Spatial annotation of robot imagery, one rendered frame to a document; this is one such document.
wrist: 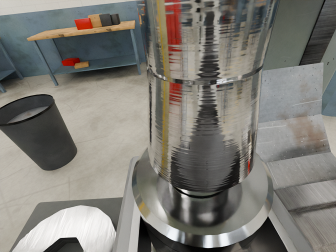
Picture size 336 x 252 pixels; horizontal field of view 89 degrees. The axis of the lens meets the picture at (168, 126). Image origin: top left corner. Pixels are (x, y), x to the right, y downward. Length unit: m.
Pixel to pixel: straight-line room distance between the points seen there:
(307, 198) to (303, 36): 0.39
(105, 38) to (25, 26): 1.52
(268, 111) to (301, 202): 0.25
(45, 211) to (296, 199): 0.43
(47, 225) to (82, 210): 0.03
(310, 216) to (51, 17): 4.62
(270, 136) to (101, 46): 4.17
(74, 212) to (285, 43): 0.56
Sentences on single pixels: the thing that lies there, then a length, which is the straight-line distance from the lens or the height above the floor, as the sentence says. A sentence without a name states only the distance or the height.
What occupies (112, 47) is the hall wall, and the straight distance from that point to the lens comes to 4.42.
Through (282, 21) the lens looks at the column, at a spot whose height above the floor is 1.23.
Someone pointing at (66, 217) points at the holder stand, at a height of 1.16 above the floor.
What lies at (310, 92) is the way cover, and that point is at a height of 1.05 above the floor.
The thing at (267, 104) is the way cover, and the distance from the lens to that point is 0.57.
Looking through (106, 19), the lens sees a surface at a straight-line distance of 3.81.
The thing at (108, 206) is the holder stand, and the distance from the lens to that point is 0.20.
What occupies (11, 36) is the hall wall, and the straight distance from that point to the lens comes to 5.07.
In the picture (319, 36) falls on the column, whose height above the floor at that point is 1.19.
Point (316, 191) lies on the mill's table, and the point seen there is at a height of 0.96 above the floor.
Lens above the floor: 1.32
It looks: 38 degrees down
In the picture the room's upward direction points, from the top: 6 degrees counter-clockwise
